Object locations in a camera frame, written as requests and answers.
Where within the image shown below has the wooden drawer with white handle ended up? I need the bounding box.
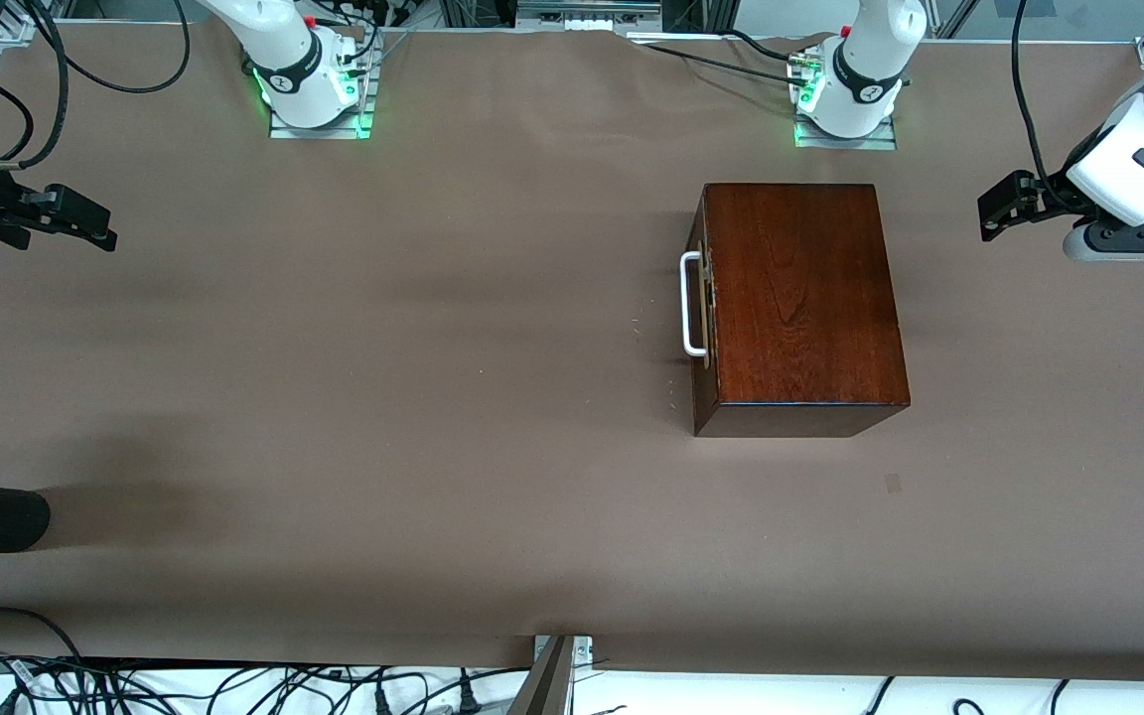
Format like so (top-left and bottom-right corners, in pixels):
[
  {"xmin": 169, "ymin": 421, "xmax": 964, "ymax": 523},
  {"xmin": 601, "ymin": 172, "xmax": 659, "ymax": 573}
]
[{"xmin": 680, "ymin": 189, "xmax": 722, "ymax": 413}]

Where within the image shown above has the dark brown wooden cabinet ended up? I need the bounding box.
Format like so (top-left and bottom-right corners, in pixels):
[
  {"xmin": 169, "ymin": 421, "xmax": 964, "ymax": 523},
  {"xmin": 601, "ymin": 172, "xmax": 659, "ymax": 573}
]
[{"xmin": 691, "ymin": 183, "xmax": 912, "ymax": 439}]

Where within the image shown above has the brown paper table cover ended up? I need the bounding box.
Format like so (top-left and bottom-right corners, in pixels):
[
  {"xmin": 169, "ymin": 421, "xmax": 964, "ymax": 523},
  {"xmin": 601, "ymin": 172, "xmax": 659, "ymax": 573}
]
[{"xmin": 0, "ymin": 20, "xmax": 1144, "ymax": 686}]

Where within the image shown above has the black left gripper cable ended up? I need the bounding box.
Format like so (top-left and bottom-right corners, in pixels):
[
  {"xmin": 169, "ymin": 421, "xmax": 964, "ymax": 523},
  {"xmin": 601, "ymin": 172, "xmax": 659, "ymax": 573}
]
[{"xmin": 1012, "ymin": 0, "xmax": 1070, "ymax": 195}]

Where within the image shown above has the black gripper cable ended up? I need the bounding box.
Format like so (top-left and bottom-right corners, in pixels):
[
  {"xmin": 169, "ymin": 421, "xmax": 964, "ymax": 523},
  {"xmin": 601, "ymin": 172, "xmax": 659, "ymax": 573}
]
[
  {"xmin": 1012, "ymin": 0, "xmax": 1070, "ymax": 195},
  {"xmin": 0, "ymin": 0, "xmax": 72, "ymax": 172}
]

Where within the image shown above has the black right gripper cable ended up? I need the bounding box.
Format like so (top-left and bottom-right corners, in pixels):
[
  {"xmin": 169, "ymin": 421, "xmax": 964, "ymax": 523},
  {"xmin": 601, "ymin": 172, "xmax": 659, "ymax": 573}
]
[{"xmin": 0, "ymin": 0, "xmax": 72, "ymax": 172}]

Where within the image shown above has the black looping arm cable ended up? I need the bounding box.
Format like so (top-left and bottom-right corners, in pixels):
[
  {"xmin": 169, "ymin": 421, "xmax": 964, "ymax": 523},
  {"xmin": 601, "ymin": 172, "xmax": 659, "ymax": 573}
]
[{"xmin": 36, "ymin": 0, "xmax": 192, "ymax": 96}]

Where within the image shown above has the black base cable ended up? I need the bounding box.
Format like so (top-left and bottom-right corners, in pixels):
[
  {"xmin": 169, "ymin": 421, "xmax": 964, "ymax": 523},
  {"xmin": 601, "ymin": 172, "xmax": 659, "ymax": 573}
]
[
  {"xmin": 632, "ymin": 42, "xmax": 811, "ymax": 80},
  {"xmin": 726, "ymin": 28, "xmax": 801, "ymax": 63}
]

